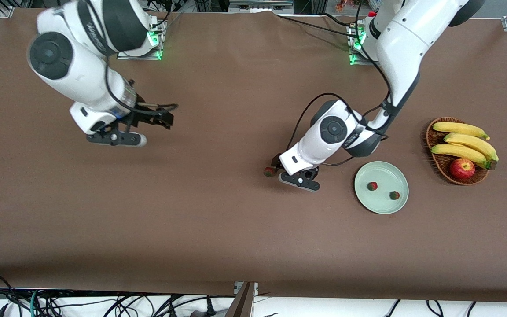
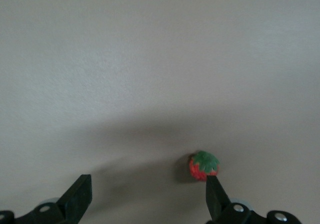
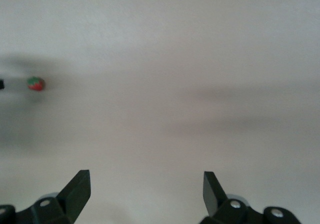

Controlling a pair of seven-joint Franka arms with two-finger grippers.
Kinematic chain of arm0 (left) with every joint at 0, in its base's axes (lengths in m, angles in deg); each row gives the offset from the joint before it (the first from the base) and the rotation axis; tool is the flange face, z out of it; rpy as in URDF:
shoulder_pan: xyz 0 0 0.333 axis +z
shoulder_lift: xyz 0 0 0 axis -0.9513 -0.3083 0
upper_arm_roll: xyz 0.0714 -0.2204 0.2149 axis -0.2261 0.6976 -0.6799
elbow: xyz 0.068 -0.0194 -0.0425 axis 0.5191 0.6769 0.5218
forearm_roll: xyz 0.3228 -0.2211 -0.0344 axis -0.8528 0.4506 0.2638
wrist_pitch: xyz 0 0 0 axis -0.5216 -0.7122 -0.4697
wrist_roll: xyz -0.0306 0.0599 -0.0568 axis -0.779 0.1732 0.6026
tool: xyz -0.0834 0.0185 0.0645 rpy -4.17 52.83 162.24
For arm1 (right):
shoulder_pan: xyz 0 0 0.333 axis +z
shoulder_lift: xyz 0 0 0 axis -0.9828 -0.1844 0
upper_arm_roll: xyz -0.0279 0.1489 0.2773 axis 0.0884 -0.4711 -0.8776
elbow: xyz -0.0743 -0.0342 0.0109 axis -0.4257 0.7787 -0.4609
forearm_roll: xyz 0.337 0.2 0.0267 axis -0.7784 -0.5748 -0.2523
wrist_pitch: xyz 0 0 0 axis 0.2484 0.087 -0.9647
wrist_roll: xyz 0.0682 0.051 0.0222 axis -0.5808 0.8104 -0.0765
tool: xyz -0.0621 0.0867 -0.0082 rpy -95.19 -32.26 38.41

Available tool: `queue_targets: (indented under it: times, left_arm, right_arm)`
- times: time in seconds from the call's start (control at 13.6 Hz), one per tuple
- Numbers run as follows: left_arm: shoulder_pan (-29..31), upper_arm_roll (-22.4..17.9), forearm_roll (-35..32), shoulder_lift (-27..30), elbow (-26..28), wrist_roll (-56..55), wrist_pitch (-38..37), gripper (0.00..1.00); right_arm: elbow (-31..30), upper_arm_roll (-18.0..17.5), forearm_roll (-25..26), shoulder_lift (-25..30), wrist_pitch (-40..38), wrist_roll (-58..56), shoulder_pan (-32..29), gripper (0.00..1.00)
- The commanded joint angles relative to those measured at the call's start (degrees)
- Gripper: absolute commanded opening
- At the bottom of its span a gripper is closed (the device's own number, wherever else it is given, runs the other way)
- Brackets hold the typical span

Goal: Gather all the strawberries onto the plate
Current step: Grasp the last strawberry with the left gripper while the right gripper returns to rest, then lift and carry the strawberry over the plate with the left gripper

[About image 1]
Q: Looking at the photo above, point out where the orange patterned background object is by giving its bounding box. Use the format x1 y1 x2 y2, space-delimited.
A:
336 0 368 11

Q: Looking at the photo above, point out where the brown woven wicker basket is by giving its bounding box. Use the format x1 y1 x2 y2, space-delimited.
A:
426 116 489 186

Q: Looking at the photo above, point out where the pale green round plate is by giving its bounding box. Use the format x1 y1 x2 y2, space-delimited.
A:
354 161 409 215

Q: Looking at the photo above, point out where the yellow banana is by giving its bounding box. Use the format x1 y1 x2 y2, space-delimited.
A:
433 122 490 141
430 144 497 170
444 133 499 162

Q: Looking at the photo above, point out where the red apple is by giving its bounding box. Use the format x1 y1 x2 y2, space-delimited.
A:
450 158 475 180

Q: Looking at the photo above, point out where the black cable on cloth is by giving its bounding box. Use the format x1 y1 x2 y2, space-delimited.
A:
275 15 362 39

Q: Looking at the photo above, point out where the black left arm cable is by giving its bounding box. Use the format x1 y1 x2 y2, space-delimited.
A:
287 0 390 167

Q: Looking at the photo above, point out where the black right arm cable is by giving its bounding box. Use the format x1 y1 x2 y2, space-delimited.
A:
104 0 179 116

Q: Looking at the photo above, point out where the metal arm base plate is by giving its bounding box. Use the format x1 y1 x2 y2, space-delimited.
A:
117 48 162 60
349 53 396 66

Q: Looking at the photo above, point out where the brown table cloth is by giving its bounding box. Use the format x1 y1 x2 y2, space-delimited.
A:
0 8 507 304

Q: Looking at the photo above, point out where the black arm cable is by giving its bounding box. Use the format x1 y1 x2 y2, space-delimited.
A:
287 0 390 167
104 0 179 116

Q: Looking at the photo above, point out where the brown wooden post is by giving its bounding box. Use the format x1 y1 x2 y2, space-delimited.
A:
225 282 256 317

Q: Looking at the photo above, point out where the grey background device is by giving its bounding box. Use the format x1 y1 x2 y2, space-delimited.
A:
229 0 294 14

